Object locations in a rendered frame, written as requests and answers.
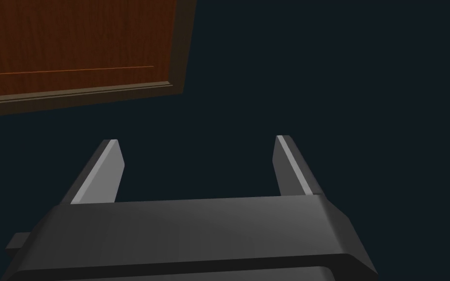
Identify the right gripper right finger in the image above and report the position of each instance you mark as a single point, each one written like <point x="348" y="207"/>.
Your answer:
<point x="293" y="172"/>

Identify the brown wooden door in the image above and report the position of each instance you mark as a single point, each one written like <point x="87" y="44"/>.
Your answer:
<point x="69" y="43"/>

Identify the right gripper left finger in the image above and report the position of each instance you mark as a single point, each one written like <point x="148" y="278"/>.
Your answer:
<point x="99" y="178"/>

